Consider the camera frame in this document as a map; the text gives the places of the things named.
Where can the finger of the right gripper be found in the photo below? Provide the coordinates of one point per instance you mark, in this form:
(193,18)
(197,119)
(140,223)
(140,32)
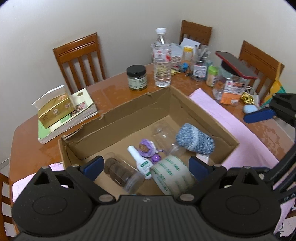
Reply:
(260,115)

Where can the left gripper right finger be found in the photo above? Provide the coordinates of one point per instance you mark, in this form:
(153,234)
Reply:
(235,201)

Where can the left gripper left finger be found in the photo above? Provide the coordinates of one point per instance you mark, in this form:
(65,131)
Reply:
(61,202)

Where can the clear tape roll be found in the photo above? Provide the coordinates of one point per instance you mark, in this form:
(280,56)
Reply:
(172,176)

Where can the clear jar brown contents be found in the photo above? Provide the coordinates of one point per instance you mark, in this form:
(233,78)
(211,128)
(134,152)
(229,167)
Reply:
(122,173)

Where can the blue knitted sleeve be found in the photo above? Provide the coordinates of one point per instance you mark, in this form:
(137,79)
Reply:
(194,140)

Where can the white glue tube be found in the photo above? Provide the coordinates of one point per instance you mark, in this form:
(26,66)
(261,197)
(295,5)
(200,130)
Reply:
(144,165)

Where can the clear plastic cup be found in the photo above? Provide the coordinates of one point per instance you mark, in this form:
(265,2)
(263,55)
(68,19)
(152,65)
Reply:
(165,137)

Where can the purple keychain toy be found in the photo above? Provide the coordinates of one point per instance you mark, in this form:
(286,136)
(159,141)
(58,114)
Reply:
(147,149)

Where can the beige KASI box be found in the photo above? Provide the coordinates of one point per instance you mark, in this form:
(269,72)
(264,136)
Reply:
(203,157)

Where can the light blue mouse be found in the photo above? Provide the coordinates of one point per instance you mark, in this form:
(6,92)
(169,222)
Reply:
(249,108)

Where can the gold ornament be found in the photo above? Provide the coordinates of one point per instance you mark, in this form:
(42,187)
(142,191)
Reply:
(247,98)

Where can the pink table cloth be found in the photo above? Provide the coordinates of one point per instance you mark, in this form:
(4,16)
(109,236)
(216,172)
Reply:
(162,217)

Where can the right wooden chair back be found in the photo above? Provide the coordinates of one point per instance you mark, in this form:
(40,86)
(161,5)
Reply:
(266,68)

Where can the wooden chair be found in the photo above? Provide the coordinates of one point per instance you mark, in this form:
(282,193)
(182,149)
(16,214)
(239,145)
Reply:
(81,62)
(266,68)
(4,218)
(196,32)

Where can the clear box orange label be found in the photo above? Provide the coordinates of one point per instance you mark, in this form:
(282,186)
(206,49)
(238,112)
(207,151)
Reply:
(228,86)

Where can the red smartphone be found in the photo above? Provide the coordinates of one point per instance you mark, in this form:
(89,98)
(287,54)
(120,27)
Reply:
(234,66)

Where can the near left wooden chair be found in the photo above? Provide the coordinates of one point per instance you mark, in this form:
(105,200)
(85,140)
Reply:
(4,218)

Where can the green cap toothpick holder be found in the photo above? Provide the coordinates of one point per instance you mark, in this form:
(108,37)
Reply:
(211,75)

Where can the glass jar with pens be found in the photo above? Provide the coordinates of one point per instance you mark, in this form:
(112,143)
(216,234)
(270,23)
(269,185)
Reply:
(200,63)

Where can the brown cardboard box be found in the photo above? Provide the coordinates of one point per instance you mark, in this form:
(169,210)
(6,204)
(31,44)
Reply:
(129,123)

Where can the small blue toy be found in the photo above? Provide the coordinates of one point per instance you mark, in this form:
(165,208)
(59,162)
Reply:
(184,67)

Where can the green white book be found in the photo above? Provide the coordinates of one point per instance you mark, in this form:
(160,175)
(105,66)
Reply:
(85,109)

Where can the yellow lid bottle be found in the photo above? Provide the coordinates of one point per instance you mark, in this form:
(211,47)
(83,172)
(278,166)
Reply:
(188,52)

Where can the gold tissue box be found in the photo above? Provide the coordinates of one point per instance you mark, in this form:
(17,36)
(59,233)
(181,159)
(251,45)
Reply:
(54,105)

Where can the middle wooden chair back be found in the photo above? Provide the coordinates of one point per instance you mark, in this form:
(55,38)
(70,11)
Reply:
(196,32)

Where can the clear water bottle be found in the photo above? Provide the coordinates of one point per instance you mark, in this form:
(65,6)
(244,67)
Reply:
(161,55)

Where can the black lid glass jar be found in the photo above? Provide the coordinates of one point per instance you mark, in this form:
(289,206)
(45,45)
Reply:
(137,77)

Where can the left wooden chair back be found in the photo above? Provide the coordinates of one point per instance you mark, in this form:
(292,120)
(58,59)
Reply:
(81,62)

